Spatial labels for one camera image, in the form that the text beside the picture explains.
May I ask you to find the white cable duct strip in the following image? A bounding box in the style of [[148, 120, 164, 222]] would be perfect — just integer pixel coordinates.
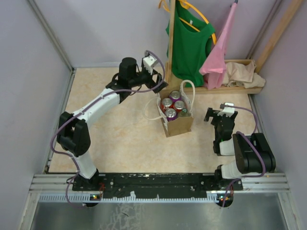
[[39, 192, 219, 204]]

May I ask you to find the purple soda can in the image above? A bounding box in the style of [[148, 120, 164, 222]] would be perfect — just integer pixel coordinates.
[[165, 108, 177, 121], [169, 90, 181, 102]]

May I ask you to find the beige crumpled cloth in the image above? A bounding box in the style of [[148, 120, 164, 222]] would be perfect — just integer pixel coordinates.
[[222, 60, 266, 89]]

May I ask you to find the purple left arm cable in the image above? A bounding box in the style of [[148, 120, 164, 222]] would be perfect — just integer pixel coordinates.
[[49, 49, 166, 208]]

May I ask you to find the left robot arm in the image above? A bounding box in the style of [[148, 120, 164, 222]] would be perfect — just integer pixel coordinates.
[[51, 53, 168, 190]]

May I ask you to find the green glass bottle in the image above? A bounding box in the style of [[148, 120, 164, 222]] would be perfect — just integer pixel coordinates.
[[178, 108, 191, 117]]

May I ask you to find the red soda can right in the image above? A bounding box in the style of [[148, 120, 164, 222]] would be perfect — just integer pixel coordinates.
[[173, 100, 186, 113]]

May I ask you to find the wooden clothes rack frame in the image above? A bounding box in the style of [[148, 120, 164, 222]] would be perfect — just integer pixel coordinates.
[[165, 0, 304, 94]]

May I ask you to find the purple soda can front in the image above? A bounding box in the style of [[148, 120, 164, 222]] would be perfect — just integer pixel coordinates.
[[165, 108, 177, 121]]

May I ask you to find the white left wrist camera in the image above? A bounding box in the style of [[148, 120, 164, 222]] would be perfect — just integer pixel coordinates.
[[142, 55, 158, 75]]

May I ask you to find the pink shirt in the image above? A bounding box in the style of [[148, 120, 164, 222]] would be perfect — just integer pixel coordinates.
[[199, 0, 238, 90]]

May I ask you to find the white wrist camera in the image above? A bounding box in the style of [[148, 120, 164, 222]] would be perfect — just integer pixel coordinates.
[[142, 55, 158, 75], [218, 103, 235, 117]]

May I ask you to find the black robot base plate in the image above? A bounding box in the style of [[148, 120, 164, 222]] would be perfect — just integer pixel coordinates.
[[72, 173, 232, 199]]

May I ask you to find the yellow clothes hanger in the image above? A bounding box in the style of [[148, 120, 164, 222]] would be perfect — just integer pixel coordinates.
[[158, 0, 217, 45]]

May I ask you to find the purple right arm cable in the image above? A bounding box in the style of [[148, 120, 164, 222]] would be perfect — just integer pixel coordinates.
[[222, 103, 267, 208]]

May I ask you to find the brown canvas tote bag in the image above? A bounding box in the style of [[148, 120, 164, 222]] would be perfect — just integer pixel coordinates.
[[142, 80, 196, 137]]

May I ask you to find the red cola can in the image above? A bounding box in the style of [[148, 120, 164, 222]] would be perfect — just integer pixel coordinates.
[[160, 98, 173, 113]]

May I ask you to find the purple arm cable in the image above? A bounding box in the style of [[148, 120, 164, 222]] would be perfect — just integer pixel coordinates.
[[49, 49, 166, 208], [222, 103, 267, 208]]

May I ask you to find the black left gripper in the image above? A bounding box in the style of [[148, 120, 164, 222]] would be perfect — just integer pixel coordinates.
[[129, 63, 167, 92]]

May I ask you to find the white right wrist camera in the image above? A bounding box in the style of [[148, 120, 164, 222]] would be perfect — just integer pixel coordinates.
[[218, 103, 235, 117]]

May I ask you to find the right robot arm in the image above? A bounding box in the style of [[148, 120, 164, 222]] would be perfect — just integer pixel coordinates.
[[204, 104, 276, 190]]

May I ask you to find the green tank top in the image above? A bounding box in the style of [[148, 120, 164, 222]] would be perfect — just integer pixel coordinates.
[[172, 0, 215, 87]]

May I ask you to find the aluminium rail frame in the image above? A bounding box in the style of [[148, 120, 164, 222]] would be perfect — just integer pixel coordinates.
[[30, 173, 290, 193]]

